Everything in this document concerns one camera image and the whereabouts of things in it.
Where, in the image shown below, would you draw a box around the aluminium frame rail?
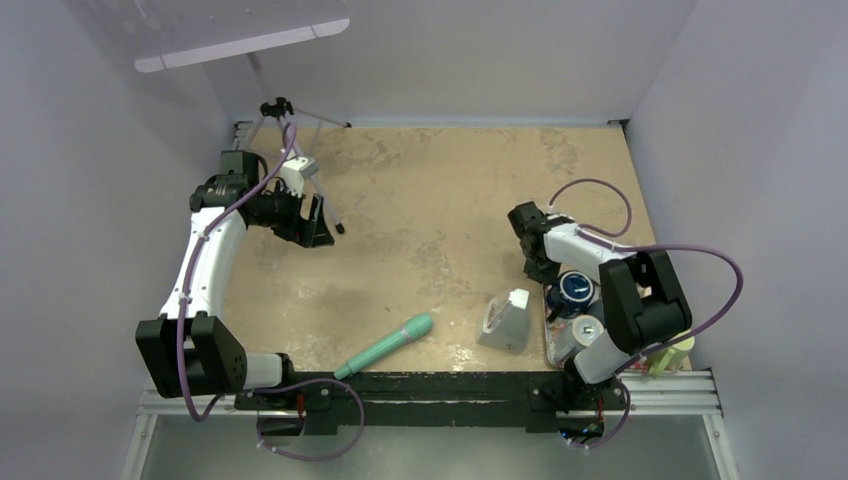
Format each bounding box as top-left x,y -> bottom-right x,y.
119,370 -> 740,480

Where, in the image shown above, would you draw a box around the grey charging dock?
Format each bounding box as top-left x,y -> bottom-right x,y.
475,288 -> 531,355

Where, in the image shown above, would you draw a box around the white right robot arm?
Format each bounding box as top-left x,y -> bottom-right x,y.
507,202 -> 692,407

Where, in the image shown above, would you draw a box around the white footed mug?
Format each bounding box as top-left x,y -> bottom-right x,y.
552,315 -> 605,364

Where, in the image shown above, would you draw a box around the floral tray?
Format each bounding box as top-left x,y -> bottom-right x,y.
542,285 -> 586,367

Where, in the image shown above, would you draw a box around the camera tripod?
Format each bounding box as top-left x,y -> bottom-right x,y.
225,52 -> 352,234

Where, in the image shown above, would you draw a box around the dark blue mug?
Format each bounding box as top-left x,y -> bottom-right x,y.
544,270 -> 596,322

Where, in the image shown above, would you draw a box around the overhead light panel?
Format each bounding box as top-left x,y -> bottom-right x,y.
64,0 -> 350,73

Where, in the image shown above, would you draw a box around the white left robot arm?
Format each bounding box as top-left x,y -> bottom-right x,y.
135,150 -> 334,409

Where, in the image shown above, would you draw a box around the green cup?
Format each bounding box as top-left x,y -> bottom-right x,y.
645,337 -> 695,377

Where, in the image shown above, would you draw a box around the teal handheld massager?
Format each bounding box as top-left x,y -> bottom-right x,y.
333,313 -> 433,380

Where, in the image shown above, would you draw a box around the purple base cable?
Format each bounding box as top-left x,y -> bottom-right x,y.
255,378 -> 366,464

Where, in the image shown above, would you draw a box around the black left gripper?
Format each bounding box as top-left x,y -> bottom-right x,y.
250,180 -> 333,248

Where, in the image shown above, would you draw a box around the black mounting base rail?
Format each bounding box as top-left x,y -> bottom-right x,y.
234,371 -> 626,437

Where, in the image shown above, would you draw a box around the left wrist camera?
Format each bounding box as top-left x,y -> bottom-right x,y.
278,156 -> 319,196

